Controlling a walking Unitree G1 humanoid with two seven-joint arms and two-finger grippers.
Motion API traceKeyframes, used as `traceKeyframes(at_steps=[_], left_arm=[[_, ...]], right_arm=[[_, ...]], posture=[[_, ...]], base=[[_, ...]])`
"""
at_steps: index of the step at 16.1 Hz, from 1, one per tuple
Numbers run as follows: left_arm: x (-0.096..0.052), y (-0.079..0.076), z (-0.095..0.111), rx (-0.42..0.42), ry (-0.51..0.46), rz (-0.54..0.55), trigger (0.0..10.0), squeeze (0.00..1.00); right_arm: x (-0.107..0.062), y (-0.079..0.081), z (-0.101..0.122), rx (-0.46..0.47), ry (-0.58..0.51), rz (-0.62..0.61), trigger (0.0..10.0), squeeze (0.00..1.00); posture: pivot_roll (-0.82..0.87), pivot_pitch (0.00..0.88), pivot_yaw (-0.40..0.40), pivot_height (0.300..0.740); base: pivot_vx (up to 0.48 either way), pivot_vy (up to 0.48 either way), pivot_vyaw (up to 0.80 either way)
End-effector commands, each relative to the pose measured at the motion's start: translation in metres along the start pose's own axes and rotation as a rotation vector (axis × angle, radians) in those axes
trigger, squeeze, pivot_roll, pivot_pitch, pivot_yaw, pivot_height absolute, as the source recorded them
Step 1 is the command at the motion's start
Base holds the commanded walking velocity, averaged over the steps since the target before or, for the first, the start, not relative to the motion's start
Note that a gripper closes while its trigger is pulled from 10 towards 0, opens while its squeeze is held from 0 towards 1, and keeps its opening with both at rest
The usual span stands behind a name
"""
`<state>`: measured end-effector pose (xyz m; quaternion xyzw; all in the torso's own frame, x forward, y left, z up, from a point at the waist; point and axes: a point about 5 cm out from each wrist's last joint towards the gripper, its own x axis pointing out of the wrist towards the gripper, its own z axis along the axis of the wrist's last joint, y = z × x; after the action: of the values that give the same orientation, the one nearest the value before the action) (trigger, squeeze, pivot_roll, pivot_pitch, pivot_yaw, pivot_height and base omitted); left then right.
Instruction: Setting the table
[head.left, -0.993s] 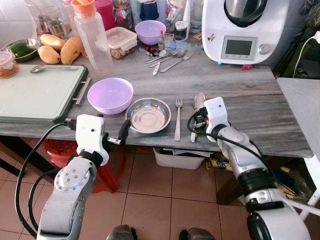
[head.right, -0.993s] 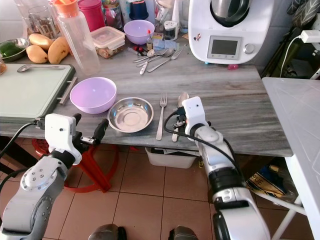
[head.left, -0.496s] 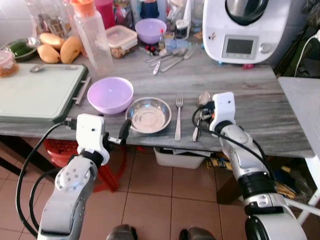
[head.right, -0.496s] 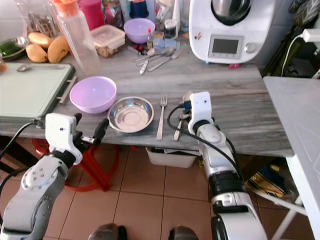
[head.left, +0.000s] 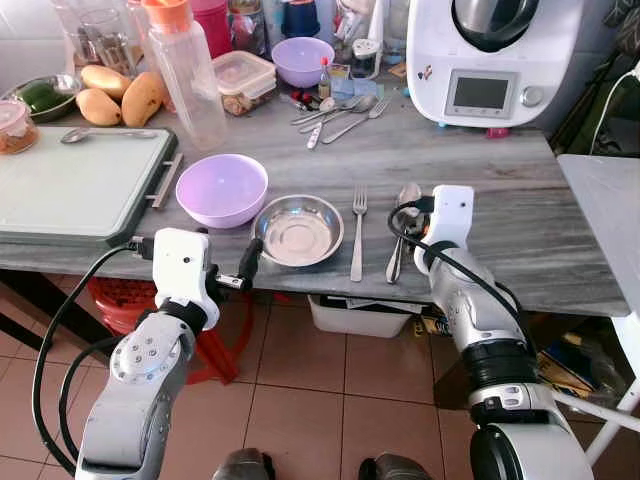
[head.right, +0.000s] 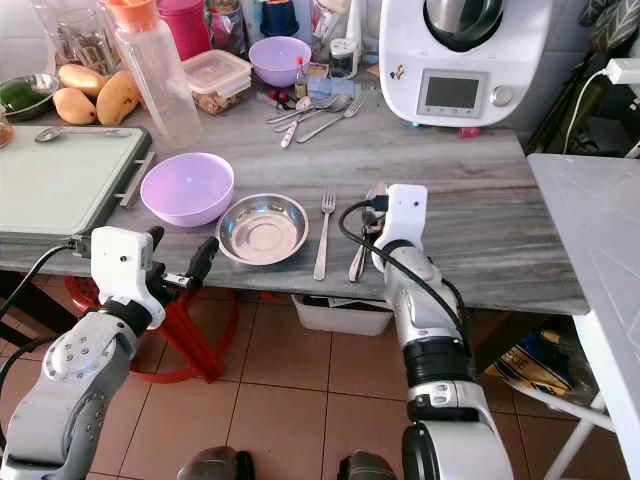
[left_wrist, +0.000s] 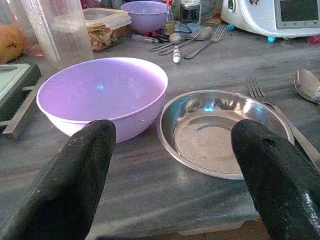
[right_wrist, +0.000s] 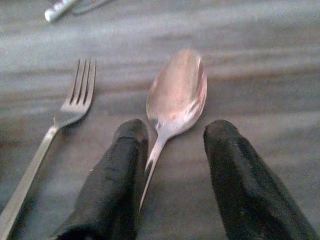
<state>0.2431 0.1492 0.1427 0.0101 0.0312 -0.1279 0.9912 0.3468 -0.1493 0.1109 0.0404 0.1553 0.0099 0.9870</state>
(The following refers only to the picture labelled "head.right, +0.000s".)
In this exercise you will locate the robot right leg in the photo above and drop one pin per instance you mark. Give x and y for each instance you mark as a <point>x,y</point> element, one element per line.
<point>372,467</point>

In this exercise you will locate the steel fork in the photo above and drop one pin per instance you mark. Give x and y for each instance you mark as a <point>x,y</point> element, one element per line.
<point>350,106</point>
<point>323,235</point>

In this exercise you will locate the robot left leg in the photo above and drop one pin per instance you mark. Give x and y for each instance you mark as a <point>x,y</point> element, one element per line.
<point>215,465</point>

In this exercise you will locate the yellow mango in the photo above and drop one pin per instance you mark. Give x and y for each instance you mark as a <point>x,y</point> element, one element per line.
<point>82,78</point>
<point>74,106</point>
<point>119,98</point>

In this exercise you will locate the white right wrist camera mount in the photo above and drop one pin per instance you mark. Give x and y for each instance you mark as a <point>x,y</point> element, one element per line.
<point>406,213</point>

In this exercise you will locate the blue yellow bag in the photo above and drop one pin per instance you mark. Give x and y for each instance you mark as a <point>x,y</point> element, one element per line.
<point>540,362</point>

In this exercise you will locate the white table leg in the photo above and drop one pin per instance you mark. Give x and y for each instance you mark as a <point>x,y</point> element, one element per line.
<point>575,435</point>

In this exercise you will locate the white green-rimmed cutting board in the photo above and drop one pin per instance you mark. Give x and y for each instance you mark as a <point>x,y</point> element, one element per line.
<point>65,180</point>

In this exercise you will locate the steel spoon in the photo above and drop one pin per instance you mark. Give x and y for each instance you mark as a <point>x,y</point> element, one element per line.
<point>52,133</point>
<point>375,192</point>
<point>302,103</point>

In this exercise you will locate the red plastic stool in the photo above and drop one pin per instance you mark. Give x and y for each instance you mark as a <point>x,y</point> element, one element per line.
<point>190,335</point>

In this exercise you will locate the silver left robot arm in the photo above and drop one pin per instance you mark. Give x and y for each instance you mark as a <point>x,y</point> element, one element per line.
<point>60,400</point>

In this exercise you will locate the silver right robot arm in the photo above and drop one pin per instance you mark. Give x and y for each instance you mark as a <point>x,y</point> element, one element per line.
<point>420,290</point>

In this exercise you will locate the glass jar dark contents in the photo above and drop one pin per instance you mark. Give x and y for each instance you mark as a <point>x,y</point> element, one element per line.
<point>225,26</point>

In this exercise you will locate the clear lidded food container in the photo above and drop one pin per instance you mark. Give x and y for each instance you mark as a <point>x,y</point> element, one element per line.
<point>217,78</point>

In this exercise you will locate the white kitchen machine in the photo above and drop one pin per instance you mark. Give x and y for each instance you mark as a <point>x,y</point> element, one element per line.
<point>460,60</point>

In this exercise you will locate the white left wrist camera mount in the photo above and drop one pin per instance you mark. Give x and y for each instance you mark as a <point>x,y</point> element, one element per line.
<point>125,260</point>

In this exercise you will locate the small red-capped sauce bottle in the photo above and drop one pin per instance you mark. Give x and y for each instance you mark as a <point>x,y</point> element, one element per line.
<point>301,78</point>

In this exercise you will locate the steel bowl with greens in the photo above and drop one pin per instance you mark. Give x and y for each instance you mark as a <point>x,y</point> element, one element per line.
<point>25,96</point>

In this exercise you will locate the large purple plastic bowl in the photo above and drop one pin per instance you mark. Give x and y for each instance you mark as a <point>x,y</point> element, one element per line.
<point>186,188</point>

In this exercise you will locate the white plastic tub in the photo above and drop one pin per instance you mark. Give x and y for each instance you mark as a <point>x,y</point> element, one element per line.
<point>340,317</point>

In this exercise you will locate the robot leg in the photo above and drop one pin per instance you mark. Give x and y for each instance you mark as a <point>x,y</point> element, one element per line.
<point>372,467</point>
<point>215,465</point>

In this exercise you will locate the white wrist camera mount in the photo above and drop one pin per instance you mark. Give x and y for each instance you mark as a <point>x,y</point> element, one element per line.
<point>125,260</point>
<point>406,213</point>

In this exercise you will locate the small purple plastic bowl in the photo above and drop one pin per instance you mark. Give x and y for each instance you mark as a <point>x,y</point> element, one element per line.
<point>280,60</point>

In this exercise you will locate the dark blue cup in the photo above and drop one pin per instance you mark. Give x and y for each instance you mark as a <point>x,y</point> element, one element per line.
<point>278,16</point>

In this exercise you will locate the clear bottle orange cap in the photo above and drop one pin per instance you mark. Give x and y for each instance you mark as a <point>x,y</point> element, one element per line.
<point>160,80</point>

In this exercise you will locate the pink plastic tumbler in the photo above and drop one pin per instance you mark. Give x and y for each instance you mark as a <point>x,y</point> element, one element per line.
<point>188,26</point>

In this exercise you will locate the clear glass jar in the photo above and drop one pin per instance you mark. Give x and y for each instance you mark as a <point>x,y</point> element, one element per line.
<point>82,40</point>

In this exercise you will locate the empty steel bowl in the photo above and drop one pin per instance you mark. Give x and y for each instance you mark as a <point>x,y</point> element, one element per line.
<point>262,230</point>

